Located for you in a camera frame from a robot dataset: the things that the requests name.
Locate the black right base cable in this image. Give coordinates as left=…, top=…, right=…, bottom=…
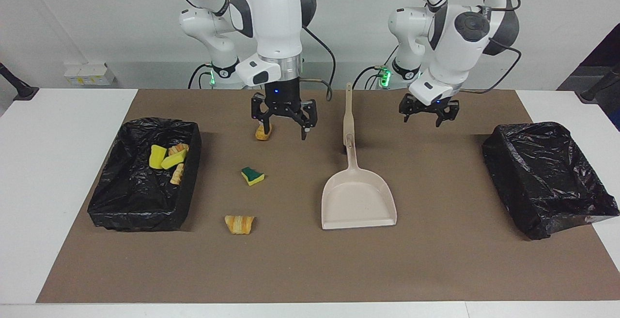
left=188, top=64, right=214, bottom=90

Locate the beige hand brush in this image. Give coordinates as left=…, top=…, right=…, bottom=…
left=343, top=83, right=356, bottom=155

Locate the white power strip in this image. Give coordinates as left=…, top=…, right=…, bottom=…
left=63, top=62, right=116, bottom=86

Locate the flat striped pastry piece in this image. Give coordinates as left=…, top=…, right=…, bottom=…
left=224, top=215, right=255, bottom=235

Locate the beige plastic dustpan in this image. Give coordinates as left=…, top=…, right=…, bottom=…
left=322, top=133, right=398, bottom=230

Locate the black left base cable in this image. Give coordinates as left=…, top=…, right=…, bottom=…
left=352, top=65, right=388, bottom=90

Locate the brown table mat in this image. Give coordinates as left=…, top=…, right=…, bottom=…
left=36, top=89, right=620, bottom=304

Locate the black base cable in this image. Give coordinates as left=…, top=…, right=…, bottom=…
left=188, top=64, right=214, bottom=90
left=352, top=65, right=388, bottom=90

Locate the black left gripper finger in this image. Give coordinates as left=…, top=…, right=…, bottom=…
left=399, top=94, right=415, bottom=123
left=436, top=103, right=460, bottom=128

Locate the black angled stand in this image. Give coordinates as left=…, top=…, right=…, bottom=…
left=575, top=64, right=620, bottom=104
left=0, top=61, right=40, bottom=101

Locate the green topped yellow sponge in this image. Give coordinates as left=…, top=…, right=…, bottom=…
left=149, top=145, right=168, bottom=169

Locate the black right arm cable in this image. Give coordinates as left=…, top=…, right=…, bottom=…
left=165, top=0, right=336, bottom=102

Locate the black bag-lined bin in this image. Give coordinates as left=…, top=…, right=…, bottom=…
left=481, top=122, right=620, bottom=241
left=87, top=118, right=202, bottom=232

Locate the green yellow sponge wedge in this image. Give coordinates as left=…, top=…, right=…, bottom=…
left=241, top=166, right=266, bottom=186

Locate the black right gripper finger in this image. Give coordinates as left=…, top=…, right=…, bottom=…
left=250, top=93, right=273, bottom=137
left=296, top=99, right=318, bottom=140

